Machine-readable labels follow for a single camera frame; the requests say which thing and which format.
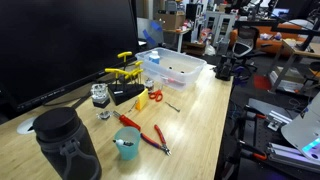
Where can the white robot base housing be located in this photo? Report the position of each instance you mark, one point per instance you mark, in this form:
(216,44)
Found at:
(301,128)

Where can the clear plastic storage container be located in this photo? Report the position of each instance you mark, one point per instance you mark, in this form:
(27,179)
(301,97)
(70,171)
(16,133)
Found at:
(186,75)

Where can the small silver metal cylinder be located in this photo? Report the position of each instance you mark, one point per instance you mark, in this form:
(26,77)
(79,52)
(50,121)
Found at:
(149,84)

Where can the yellow plastic block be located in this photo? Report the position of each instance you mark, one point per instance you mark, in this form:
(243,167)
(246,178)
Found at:
(142,99)

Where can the thin silver allen wrench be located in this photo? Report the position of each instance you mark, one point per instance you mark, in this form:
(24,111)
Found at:
(132,106)

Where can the black hex key stand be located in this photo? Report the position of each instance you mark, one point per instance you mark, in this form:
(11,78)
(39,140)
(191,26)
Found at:
(125,94)

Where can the clear panel with blue tape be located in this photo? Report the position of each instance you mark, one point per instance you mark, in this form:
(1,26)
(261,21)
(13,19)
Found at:
(151,31)

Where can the small silver metal nut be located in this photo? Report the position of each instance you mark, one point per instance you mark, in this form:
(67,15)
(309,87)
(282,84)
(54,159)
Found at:
(104,115)

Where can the black white marker pen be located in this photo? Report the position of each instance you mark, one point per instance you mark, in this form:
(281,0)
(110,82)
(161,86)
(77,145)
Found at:
(124,143)

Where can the black clamp device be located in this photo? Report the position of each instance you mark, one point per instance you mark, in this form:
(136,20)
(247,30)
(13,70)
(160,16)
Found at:
(224,68)

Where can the teal plastic cup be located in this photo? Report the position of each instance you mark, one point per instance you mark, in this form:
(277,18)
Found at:
(128,150)

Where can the brown cardboard box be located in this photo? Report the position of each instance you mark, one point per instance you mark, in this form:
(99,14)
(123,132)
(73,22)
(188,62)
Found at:
(170,20)

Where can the grey mesh office chair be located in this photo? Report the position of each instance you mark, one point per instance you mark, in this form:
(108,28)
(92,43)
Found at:
(245,41)

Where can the large black monitor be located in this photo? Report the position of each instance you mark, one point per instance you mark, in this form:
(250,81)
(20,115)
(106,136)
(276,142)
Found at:
(66,43)

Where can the black insulated water bottle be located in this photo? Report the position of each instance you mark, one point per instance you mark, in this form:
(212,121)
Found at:
(66,146)

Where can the orange sofa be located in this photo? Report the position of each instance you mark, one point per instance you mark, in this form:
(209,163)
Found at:
(273,45)

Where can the wooden side table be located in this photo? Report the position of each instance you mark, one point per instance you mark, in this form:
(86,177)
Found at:
(296,51)

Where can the silver aluminium extrusion rail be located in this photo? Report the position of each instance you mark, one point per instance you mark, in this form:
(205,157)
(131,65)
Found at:
(286,153)

